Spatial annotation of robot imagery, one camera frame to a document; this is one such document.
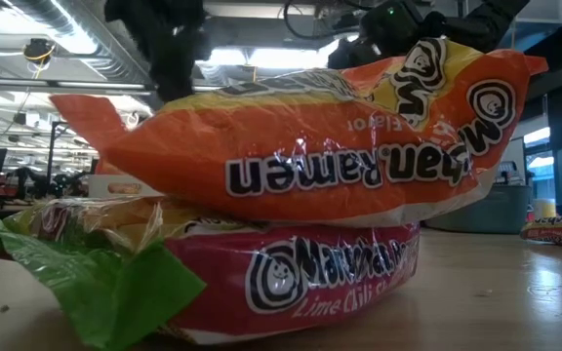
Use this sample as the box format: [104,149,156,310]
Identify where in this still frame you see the hanging yellow black reel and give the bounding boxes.
[21,37,57,65]

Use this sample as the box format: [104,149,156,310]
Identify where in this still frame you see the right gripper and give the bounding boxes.
[327,36,378,70]

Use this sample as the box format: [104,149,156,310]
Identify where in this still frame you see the white plastic bin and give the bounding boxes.
[85,173,163,199]

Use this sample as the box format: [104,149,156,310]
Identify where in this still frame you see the orange Maruchan ramen pack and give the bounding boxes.
[49,37,549,229]
[106,182,141,195]

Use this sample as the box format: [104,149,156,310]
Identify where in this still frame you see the yellow container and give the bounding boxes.
[533,198,558,220]

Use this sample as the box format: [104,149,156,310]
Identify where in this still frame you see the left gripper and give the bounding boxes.
[146,28,213,104]

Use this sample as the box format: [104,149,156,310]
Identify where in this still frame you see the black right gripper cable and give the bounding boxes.
[282,0,363,41]

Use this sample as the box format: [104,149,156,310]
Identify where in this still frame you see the long corrugated ventilation duct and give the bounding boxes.
[0,0,153,84]

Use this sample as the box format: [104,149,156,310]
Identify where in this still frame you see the teal plastic bin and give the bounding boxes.
[422,183,535,235]

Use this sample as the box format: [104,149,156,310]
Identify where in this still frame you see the black metal stand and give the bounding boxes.
[45,120,83,177]

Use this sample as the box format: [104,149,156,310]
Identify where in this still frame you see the grey device on stand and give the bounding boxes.
[498,160,520,185]

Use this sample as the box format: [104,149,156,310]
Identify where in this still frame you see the white board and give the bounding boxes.
[498,137,526,186]

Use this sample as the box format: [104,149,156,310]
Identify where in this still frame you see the green lime chili ramen pack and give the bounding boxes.
[519,213,562,249]
[0,196,422,351]

